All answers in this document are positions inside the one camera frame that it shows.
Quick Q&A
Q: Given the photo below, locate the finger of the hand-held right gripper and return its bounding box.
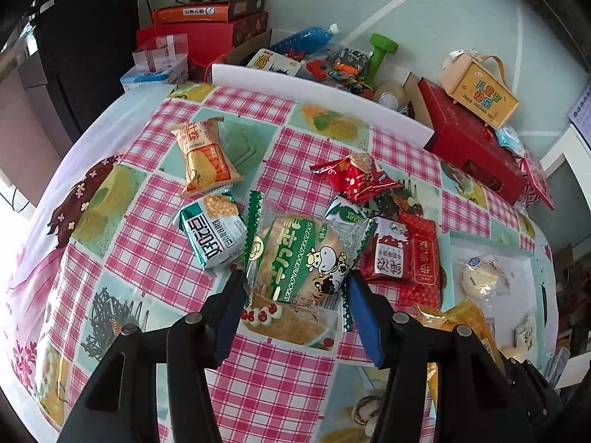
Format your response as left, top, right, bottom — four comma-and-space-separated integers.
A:
502, 359, 561, 435

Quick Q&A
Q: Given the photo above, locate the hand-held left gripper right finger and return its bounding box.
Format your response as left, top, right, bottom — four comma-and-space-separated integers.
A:
346, 270, 539, 443

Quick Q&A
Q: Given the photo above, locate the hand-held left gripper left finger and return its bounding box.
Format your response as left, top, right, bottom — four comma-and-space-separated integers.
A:
58, 270, 250, 443

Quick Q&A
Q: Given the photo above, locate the white pastry packet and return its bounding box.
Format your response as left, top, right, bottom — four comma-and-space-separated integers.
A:
514, 314, 539, 352

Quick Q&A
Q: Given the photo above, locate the green cow-print cracker packet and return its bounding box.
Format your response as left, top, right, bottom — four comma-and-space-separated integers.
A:
242, 191, 376, 334

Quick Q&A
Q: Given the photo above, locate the orange clear packet with barcode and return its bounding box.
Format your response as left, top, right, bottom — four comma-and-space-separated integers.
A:
413, 299, 502, 407

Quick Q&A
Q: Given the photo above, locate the mint green tray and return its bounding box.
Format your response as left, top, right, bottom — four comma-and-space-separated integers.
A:
438, 233, 555, 372

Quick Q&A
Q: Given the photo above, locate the clear bread bun packet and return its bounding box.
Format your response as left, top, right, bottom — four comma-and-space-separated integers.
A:
455, 255, 509, 306

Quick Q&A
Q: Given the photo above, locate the red shiny snack packet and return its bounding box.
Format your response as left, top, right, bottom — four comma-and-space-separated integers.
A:
310, 153, 404, 205

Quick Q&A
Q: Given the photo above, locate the red white milk carton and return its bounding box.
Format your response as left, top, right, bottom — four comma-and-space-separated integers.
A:
358, 217, 413, 283

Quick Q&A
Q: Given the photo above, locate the green white snack packet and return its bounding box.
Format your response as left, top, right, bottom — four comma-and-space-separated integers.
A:
178, 190, 249, 271

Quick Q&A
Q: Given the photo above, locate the green white milk carton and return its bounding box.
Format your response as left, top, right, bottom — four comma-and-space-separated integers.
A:
323, 195, 371, 228

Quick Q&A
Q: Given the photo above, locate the pink checkered food-print tablecloth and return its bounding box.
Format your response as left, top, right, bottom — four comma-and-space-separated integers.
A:
0, 80, 555, 443

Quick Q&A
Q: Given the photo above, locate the orange yellow snack packet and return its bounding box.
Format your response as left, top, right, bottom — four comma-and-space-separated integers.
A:
169, 117, 245, 200

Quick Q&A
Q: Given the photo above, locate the red gift box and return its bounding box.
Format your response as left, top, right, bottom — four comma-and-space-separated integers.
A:
418, 78, 528, 205

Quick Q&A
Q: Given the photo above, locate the red patterned gift bag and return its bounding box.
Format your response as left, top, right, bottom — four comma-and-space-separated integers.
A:
519, 150, 556, 212

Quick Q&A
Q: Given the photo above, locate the white foam board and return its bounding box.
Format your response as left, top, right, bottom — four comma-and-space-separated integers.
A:
210, 62, 435, 149

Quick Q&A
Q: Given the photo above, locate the clear plastic bottle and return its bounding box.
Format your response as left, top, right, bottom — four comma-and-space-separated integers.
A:
375, 80, 410, 112

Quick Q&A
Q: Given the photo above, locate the light blue face mask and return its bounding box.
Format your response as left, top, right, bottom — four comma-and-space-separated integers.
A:
495, 127, 527, 156

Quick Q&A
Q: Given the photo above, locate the blue white tissue box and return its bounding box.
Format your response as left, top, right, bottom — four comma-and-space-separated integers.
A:
121, 66, 190, 96

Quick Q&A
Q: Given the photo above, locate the cartoon print white box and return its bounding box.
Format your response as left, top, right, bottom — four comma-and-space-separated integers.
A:
246, 48, 302, 78

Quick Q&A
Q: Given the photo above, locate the dark toy packet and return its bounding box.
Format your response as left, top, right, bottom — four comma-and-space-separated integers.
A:
330, 48, 371, 85

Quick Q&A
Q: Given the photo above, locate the green dumbbell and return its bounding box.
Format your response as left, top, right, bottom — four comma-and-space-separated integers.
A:
362, 33, 399, 89

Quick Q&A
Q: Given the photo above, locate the red paper bag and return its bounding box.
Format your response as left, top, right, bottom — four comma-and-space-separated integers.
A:
136, 23, 237, 82

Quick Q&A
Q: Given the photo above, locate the clear plastic box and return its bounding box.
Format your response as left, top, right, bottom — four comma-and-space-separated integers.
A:
133, 34, 190, 73

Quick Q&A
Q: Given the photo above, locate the blue plastic bottle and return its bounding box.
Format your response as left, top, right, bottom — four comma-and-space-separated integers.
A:
270, 23, 343, 57

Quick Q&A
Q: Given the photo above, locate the dark red box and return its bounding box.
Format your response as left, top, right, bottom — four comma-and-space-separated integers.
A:
231, 11, 270, 48

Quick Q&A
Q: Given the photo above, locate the purple perforated board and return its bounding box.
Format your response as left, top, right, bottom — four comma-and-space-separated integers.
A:
570, 84, 591, 140

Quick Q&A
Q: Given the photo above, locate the orange flat box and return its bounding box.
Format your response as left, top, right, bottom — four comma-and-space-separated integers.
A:
151, 2, 232, 27

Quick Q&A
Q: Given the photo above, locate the black tall cabinet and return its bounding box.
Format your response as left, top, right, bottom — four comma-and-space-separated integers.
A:
34, 0, 140, 145

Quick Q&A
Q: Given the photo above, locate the dark flat box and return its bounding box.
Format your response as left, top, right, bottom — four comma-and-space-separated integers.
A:
228, 0, 267, 21

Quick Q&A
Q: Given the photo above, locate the tan carton bag with handle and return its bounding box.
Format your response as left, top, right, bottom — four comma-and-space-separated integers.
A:
438, 48, 520, 130

